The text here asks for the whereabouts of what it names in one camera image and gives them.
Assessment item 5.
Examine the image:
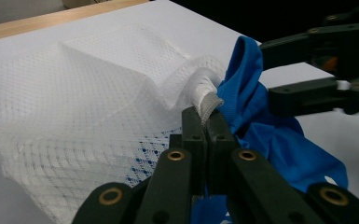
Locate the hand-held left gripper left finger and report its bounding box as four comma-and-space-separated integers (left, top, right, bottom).
133, 106, 208, 224

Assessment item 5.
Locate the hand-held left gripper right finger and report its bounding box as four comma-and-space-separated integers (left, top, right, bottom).
205, 111, 325, 224

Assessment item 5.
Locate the blue printed garment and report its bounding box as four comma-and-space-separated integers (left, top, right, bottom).
190, 35, 350, 224

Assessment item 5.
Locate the white mesh laundry bag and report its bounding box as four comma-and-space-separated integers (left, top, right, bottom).
0, 22, 228, 224

